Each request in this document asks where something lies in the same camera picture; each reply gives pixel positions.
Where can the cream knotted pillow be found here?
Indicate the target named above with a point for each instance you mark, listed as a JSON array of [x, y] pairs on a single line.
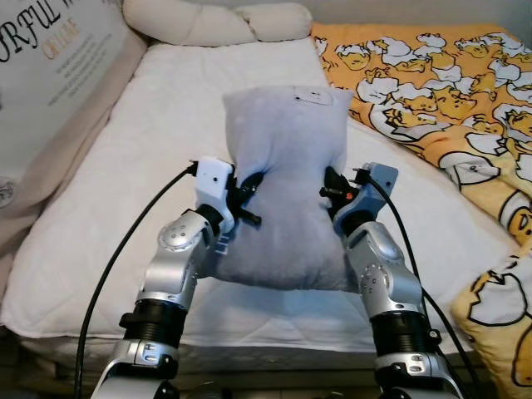
[[191, 21]]

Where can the yellow egg print duvet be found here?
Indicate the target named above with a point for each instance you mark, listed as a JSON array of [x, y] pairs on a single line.
[[416, 83]]

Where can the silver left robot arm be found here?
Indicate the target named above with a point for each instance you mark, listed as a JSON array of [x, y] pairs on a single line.
[[174, 249]]

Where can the yellow egg print pillow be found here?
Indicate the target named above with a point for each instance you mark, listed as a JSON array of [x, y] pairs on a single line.
[[499, 316]]

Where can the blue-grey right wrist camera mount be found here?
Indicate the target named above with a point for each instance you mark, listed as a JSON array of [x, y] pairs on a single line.
[[381, 187]]

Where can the grey patterned bed base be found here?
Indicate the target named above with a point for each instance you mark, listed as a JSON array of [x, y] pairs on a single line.
[[274, 366]]

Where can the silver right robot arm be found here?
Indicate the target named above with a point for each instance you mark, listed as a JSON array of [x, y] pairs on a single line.
[[378, 266]]

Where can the printed headboard cushion with lettering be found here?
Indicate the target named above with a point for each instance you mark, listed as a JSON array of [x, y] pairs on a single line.
[[50, 83]]

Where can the grey pillow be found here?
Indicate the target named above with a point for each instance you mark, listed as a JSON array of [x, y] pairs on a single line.
[[287, 166]]

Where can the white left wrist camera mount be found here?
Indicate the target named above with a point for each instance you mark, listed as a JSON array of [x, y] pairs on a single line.
[[212, 179]]

